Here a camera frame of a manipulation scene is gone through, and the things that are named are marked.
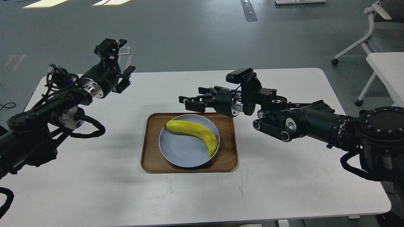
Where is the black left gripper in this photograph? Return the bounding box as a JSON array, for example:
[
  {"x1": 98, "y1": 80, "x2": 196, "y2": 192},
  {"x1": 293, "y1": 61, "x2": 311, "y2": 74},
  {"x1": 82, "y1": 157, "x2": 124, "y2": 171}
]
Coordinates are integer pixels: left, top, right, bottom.
[{"x1": 79, "y1": 38, "x2": 136, "y2": 99}]

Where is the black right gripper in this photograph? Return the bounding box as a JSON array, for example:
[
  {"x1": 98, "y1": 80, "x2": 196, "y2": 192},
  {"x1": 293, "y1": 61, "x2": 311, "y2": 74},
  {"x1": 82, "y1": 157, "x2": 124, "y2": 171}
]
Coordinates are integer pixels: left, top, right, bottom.
[{"x1": 178, "y1": 86, "x2": 243, "y2": 117}]

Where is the yellow banana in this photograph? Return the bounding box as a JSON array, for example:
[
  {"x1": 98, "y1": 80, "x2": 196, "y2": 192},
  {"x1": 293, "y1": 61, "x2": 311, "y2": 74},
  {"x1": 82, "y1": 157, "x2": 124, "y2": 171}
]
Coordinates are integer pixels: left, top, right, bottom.
[{"x1": 165, "y1": 120, "x2": 218, "y2": 157}]

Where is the light blue plate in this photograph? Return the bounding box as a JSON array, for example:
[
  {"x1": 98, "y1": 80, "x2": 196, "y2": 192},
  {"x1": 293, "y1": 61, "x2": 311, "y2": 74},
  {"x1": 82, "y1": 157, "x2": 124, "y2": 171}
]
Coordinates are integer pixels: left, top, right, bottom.
[{"x1": 159, "y1": 114, "x2": 220, "y2": 168}]

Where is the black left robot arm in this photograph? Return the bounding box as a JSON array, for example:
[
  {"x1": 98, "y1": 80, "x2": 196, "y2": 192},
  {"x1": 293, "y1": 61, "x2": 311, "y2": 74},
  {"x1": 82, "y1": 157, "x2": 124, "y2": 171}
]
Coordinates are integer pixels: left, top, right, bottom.
[{"x1": 0, "y1": 38, "x2": 135, "y2": 177}]

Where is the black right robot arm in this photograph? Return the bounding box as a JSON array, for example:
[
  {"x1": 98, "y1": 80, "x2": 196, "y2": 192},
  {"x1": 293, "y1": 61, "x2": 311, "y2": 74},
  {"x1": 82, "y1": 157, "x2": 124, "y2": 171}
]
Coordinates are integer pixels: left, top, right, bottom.
[{"x1": 179, "y1": 68, "x2": 404, "y2": 201}]

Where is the brown wooden tray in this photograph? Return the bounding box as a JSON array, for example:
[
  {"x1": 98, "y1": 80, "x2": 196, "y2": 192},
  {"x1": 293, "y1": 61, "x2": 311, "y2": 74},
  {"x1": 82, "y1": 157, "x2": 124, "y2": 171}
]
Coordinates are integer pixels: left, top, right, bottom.
[{"x1": 140, "y1": 113, "x2": 238, "y2": 173}]

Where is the white side table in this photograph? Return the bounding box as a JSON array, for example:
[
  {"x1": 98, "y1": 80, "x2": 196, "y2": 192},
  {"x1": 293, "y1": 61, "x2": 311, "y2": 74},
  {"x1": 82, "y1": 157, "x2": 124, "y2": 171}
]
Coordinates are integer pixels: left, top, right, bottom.
[{"x1": 355, "y1": 52, "x2": 404, "y2": 107}]

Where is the white office chair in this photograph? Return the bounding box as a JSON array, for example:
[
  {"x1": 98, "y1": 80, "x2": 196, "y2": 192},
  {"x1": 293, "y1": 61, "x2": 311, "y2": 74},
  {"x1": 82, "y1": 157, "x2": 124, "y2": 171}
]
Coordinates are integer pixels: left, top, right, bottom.
[{"x1": 331, "y1": 0, "x2": 403, "y2": 66}]

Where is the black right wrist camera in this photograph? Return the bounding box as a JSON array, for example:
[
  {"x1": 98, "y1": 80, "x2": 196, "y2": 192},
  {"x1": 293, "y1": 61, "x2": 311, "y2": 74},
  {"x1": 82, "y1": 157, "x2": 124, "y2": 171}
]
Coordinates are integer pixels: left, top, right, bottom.
[{"x1": 226, "y1": 67, "x2": 253, "y2": 84}]

